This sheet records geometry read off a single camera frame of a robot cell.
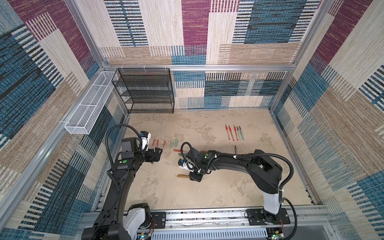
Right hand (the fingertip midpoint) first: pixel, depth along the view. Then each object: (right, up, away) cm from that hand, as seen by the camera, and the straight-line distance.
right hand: (194, 176), depth 87 cm
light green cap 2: (-12, +18, +15) cm, 26 cm away
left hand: (-22, +18, -6) cm, 29 cm away
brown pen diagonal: (+26, +14, +11) cm, 32 cm away
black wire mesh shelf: (-35, +54, +22) cm, 68 cm away
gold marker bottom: (-8, +1, 0) cm, 8 cm away
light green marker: (+33, +24, +19) cm, 45 cm away
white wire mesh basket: (-68, +33, +5) cm, 76 cm away
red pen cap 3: (-20, +17, +15) cm, 31 cm away
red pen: (+23, +25, +21) cm, 40 cm away
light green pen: (+31, +24, +19) cm, 44 cm away
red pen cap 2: (-25, +18, +15) cm, 34 cm away
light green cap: (-15, +18, +15) cm, 28 cm away
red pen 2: (+25, +26, +21) cm, 42 cm away
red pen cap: (-27, +19, +17) cm, 37 cm away
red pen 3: (+29, +26, +21) cm, 44 cm away
